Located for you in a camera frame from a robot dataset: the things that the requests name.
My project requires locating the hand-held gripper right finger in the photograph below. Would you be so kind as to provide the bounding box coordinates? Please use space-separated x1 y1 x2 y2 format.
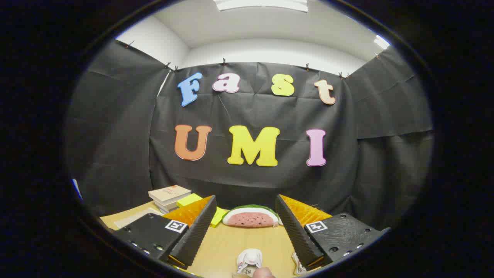
275 194 390 271

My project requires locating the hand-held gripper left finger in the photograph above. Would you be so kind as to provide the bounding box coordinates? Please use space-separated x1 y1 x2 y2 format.
114 195 217 270

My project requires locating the white canvas shoe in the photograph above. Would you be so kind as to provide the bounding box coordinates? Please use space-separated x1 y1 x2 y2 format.
292 253 309 276
236 249 263 277

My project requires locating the yellow book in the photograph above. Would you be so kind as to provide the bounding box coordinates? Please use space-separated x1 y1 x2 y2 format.
176 193 229 228

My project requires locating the white book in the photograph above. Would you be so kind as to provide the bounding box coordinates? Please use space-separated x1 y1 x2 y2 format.
154 194 190 214

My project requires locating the watermelon slice plush toy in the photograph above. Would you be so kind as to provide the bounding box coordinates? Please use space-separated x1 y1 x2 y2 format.
222 205 282 228

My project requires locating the small ceiling light panel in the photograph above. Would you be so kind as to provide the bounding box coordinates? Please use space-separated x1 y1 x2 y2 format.
373 34 391 50

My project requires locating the long ceiling light panel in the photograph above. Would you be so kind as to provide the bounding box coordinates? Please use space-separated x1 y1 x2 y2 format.
213 0 309 13

